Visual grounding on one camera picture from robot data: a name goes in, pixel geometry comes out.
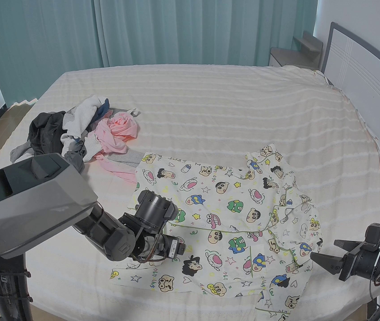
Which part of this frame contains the white printed pyjama top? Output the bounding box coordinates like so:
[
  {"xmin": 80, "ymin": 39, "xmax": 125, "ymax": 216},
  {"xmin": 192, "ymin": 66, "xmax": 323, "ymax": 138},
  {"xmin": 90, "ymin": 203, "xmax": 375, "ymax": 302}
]
[{"xmin": 110, "ymin": 143, "xmax": 324, "ymax": 313}]

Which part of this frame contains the bed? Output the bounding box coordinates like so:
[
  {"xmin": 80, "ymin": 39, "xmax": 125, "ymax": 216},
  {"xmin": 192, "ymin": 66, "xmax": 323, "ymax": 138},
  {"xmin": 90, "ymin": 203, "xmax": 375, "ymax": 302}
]
[{"xmin": 0, "ymin": 22, "xmax": 380, "ymax": 321}]

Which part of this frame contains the light grey garment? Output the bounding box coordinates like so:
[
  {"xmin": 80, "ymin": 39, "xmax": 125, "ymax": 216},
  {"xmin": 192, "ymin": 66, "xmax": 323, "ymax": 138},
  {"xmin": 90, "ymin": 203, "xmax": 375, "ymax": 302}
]
[{"xmin": 107, "ymin": 151, "xmax": 143, "ymax": 168}]

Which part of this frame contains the pile of clothes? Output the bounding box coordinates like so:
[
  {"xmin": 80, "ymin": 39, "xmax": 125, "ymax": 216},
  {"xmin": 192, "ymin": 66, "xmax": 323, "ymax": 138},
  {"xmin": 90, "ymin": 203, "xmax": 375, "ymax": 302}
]
[{"xmin": 10, "ymin": 95, "xmax": 142, "ymax": 163}]

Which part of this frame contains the grey bedside table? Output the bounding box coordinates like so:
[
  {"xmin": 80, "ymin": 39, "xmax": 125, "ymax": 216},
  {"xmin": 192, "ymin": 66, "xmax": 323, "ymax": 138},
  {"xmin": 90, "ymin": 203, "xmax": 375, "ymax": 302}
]
[{"xmin": 270, "ymin": 30, "xmax": 323, "ymax": 70}]

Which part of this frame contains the dark grey garment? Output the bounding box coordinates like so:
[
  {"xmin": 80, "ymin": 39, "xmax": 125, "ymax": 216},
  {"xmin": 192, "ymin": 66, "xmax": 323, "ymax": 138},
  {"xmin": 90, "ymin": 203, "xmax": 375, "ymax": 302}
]
[{"xmin": 64, "ymin": 151, "xmax": 87, "ymax": 175}]

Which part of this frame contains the pink garment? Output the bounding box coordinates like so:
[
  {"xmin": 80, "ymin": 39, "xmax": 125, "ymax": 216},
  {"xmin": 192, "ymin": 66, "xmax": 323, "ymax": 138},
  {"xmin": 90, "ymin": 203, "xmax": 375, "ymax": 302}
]
[{"xmin": 94, "ymin": 111, "xmax": 140, "ymax": 183}]

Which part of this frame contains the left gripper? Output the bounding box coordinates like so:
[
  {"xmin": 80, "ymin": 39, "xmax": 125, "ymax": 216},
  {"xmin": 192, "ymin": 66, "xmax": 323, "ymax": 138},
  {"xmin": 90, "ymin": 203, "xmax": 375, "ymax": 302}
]
[{"xmin": 143, "ymin": 233, "xmax": 188, "ymax": 263}]

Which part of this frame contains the black garment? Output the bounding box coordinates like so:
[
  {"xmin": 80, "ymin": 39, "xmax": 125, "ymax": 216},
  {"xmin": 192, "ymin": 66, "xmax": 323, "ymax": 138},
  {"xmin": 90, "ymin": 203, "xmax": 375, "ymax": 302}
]
[{"xmin": 29, "ymin": 111, "xmax": 67, "ymax": 156}]

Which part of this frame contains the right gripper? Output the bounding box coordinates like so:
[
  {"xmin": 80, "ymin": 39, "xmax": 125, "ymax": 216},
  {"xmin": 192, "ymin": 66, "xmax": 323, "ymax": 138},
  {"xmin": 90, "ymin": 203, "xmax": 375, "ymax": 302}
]
[{"xmin": 310, "ymin": 239, "xmax": 380, "ymax": 285}]

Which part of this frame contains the blue-green curtain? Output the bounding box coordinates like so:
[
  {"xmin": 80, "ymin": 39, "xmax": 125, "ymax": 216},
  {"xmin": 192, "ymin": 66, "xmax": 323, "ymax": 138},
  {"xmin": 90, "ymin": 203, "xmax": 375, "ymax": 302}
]
[
  {"xmin": 0, "ymin": 0, "xmax": 105, "ymax": 108},
  {"xmin": 93, "ymin": 0, "xmax": 321, "ymax": 68}
]

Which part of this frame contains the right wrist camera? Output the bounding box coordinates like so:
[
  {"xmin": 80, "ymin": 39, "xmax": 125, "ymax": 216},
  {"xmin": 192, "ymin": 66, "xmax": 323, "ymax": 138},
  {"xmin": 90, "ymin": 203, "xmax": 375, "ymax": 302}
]
[{"xmin": 365, "ymin": 223, "xmax": 380, "ymax": 251}]

